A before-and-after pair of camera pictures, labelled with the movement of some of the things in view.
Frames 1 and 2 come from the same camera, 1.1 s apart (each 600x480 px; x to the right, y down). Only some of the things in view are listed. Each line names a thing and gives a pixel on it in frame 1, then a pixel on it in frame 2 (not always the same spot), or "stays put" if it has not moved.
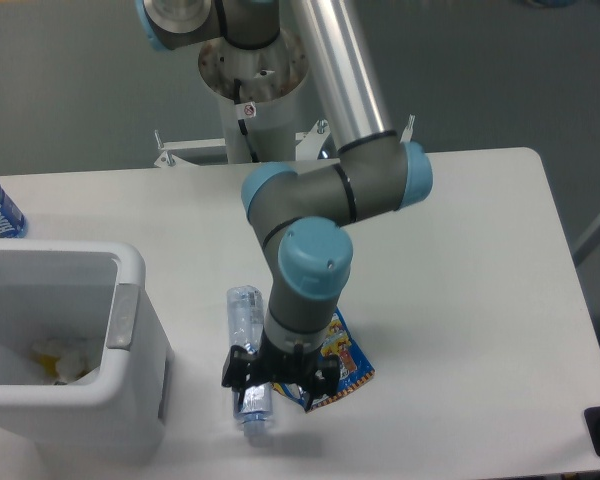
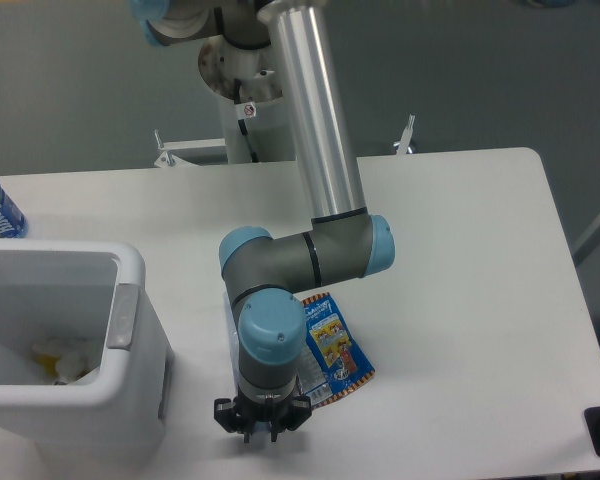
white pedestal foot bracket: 168,159 stays put
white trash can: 73,345 stays put
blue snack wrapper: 354,365 stays put
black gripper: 276,365 to 240,415
